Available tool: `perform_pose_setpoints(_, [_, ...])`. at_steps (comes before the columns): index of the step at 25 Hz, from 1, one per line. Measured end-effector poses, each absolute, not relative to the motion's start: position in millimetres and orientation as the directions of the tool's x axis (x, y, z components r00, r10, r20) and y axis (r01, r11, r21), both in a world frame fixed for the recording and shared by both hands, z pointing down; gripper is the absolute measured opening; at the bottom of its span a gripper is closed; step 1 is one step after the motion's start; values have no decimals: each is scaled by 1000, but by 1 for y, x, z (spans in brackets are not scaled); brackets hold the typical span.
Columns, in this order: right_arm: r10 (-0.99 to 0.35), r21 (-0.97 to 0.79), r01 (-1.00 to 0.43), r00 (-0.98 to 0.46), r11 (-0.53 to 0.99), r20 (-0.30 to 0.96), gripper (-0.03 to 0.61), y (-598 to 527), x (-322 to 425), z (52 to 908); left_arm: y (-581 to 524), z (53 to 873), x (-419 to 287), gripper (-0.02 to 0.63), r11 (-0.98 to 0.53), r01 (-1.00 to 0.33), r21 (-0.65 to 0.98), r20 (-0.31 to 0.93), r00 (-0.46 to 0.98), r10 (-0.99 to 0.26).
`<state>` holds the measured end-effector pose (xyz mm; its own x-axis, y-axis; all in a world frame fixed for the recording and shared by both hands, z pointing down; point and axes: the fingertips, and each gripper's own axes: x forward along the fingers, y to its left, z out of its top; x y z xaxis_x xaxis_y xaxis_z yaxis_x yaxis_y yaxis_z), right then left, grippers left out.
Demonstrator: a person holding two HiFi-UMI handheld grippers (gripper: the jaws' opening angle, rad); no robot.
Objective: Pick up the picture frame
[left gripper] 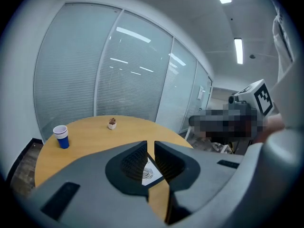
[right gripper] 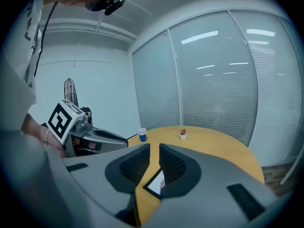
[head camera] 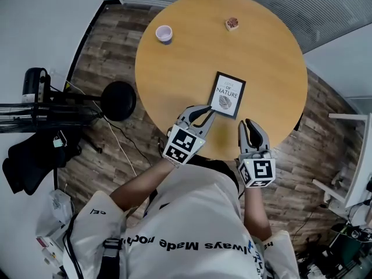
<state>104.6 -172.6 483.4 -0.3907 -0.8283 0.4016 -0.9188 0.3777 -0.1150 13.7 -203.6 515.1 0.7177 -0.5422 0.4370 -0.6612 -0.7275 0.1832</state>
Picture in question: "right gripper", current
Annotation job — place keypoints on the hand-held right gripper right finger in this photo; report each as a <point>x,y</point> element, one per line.
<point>180,172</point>

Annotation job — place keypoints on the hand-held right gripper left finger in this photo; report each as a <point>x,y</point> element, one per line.
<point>129,172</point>

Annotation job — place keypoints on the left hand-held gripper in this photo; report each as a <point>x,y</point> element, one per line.
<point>80,127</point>

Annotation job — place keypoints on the black picture frame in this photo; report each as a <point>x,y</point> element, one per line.
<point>155,184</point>

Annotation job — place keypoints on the person's left forearm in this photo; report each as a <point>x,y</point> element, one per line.
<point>35,129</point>

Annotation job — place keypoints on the small white potted plant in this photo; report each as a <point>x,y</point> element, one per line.
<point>183,135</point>

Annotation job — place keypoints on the blue paper cup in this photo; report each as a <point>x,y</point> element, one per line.
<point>142,135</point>

